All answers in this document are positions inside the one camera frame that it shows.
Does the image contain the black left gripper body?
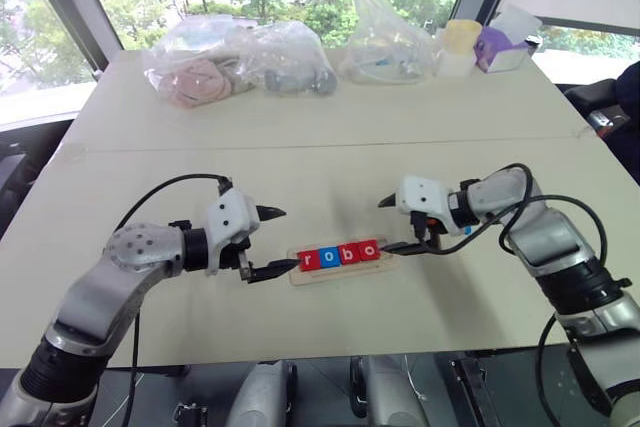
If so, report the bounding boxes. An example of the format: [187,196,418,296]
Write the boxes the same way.
[218,235,255,282]

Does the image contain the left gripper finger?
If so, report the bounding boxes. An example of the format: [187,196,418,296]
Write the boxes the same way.
[247,257,302,285]
[254,203,288,223]

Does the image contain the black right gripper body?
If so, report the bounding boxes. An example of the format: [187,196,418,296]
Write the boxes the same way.
[409,210,447,249]

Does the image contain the red letter r block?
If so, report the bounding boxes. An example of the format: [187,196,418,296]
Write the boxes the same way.
[296,249,322,272]

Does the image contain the red letter o block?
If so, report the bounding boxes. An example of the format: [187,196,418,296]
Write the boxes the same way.
[358,238,381,264]

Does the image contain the red letter b block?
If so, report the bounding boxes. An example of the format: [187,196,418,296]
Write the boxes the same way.
[339,242,363,266]

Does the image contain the blue letter o block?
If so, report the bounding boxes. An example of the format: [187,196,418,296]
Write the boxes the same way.
[318,246,343,269]

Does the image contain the wooden letter tray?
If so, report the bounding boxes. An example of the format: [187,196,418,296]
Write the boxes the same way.
[286,233,402,290]

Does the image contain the grey rounded shell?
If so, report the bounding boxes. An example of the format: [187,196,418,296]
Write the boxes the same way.
[348,354,430,427]
[223,359,297,427]

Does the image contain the clear bag with grey objects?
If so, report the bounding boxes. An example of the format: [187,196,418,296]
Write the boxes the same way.
[238,20,340,99]

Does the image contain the clear bag with pink cloth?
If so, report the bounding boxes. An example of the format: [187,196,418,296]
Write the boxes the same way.
[142,19,261,110]

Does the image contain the black table leg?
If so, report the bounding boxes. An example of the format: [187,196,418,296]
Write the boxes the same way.
[446,355,502,427]

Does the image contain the clear bag with tubes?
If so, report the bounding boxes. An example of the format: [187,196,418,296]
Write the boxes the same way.
[338,0,437,85]

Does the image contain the yellow white plastic cup stack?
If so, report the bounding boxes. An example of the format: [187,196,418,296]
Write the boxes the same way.
[435,18,484,78]

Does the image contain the purple tissue box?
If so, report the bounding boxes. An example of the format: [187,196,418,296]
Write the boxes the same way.
[473,25,538,74]

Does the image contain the dark seat with person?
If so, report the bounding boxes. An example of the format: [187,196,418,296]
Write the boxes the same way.
[562,60,640,186]

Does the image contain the black chair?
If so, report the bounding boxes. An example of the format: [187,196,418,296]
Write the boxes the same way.
[0,138,34,211]

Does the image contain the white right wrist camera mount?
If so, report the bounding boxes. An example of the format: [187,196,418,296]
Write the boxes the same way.
[394,175,465,239]

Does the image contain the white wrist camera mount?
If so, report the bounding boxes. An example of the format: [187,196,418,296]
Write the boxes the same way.
[203,189,262,277]
[394,175,465,239]

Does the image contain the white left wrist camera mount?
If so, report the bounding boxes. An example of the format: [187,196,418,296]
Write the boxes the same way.
[203,189,262,277]

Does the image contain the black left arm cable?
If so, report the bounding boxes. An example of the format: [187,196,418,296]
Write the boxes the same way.
[112,173,235,427]

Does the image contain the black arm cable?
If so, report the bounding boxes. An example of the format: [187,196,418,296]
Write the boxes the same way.
[112,173,235,427]
[413,162,610,427]

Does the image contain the thin white cord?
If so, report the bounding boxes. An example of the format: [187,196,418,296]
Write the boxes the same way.
[402,354,429,404]

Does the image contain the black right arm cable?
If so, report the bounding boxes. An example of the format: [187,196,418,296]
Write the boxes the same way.
[413,162,610,427]

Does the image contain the small black bracket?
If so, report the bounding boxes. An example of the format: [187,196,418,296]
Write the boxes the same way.
[173,400,210,427]

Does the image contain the grey window frame post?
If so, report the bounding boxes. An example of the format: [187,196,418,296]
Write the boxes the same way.
[456,0,507,29]

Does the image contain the black window frame post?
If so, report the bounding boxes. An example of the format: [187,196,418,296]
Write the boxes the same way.
[16,0,110,82]

